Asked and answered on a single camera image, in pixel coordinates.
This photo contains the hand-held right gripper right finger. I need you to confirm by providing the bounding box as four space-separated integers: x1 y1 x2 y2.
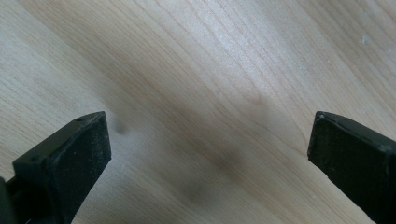
306 110 396 224

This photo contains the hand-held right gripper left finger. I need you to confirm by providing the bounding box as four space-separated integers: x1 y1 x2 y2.
12 110 112 224

